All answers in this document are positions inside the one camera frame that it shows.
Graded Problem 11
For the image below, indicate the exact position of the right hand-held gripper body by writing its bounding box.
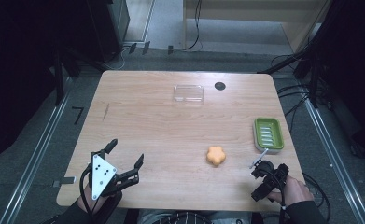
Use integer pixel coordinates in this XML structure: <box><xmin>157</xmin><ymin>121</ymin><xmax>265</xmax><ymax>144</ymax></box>
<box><xmin>248</xmin><ymin>147</ymin><xmax>290</xmax><ymax>191</ymax></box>

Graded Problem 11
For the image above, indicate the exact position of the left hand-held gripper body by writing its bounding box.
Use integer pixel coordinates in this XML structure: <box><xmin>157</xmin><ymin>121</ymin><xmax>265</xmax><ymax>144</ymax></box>
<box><xmin>88</xmin><ymin>153</ymin><xmax>124</xmax><ymax>216</ymax></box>

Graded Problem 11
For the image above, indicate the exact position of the person's left hand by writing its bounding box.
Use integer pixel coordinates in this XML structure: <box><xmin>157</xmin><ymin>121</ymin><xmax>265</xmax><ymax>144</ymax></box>
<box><xmin>77</xmin><ymin>184</ymin><xmax>110</xmax><ymax>215</ymax></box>

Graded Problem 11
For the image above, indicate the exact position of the green soap dish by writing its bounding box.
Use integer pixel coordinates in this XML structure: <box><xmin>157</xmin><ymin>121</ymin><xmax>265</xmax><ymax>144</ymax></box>
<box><xmin>252</xmin><ymin>117</ymin><xmax>285</xmax><ymax>155</ymax></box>

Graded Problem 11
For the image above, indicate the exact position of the orange flower-shaped soap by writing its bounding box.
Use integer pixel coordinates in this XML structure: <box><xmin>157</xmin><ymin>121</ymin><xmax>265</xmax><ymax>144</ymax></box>
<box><xmin>205</xmin><ymin>146</ymin><xmax>227</xmax><ymax>167</ymax></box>

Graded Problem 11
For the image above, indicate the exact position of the black metal stand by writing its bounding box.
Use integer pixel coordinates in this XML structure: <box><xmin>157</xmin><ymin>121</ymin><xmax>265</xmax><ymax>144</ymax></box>
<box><xmin>258</xmin><ymin>36</ymin><xmax>328</xmax><ymax>109</ymax></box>
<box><xmin>52</xmin><ymin>46</ymin><xmax>81</xmax><ymax>106</ymax></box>

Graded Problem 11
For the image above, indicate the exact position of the clear plastic box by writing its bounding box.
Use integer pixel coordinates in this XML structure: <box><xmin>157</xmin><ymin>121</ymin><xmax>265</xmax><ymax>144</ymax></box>
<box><xmin>173</xmin><ymin>84</ymin><xmax>205</xmax><ymax>105</ymax></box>

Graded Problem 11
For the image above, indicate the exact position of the dark curtain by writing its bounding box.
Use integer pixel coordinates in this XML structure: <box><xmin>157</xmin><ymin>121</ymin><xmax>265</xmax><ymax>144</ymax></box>
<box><xmin>307</xmin><ymin>0</ymin><xmax>365</xmax><ymax>160</ymax></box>
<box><xmin>0</xmin><ymin>0</ymin><xmax>92</xmax><ymax>167</ymax></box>

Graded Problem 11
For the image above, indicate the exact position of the black cabinet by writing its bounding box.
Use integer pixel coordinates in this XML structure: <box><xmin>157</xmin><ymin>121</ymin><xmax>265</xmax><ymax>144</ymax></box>
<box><xmin>86</xmin><ymin>0</ymin><xmax>132</xmax><ymax>63</ymax></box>

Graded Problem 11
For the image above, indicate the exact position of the light wooden shelf unit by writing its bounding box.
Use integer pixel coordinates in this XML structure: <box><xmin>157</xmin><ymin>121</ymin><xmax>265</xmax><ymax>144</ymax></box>
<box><xmin>182</xmin><ymin>0</ymin><xmax>334</xmax><ymax>54</ymax></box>

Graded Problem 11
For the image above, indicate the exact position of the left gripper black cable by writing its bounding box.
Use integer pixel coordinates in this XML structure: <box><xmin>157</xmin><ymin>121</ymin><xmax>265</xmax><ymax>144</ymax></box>
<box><xmin>78</xmin><ymin>163</ymin><xmax>94</xmax><ymax>216</ymax></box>

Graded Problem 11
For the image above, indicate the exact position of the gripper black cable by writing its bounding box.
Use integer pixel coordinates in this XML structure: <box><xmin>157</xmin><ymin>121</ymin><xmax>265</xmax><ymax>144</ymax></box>
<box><xmin>263</xmin><ymin>169</ymin><xmax>289</xmax><ymax>224</ymax></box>
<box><xmin>78</xmin><ymin>163</ymin><xmax>94</xmax><ymax>216</ymax></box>

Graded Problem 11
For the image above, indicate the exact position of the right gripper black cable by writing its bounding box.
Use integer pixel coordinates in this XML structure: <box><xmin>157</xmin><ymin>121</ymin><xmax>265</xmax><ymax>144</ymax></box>
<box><xmin>263</xmin><ymin>169</ymin><xmax>289</xmax><ymax>224</ymax></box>

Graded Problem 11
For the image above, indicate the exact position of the grey table bracket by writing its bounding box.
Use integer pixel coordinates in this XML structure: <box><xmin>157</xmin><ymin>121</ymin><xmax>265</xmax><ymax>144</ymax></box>
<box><xmin>52</xmin><ymin>175</ymin><xmax>77</xmax><ymax>189</ymax></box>

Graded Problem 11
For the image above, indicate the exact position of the black looped floor cable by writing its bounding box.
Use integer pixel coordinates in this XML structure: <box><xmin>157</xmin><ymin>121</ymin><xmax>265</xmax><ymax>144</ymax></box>
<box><xmin>302</xmin><ymin>172</ymin><xmax>332</xmax><ymax>224</ymax></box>

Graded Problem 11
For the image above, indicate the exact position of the aluminium floor rail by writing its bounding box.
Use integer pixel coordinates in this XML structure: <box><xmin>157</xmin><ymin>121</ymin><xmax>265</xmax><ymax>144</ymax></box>
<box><xmin>303</xmin><ymin>98</ymin><xmax>365</xmax><ymax>224</ymax></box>
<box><xmin>0</xmin><ymin>77</ymin><xmax>73</xmax><ymax>224</ymax></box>

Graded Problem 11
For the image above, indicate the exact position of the bundle of black floor cables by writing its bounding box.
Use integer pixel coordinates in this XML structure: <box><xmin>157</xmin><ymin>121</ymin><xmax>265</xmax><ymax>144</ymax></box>
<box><xmin>270</xmin><ymin>52</ymin><xmax>315</xmax><ymax>133</ymax></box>

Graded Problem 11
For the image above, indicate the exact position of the black hanging cable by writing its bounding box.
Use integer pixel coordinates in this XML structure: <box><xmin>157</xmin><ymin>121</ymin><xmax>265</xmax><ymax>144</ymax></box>
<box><xmin>170</xmin><ymin>0</ymin><xmax>204</xmax><ymax>52</ymax></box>

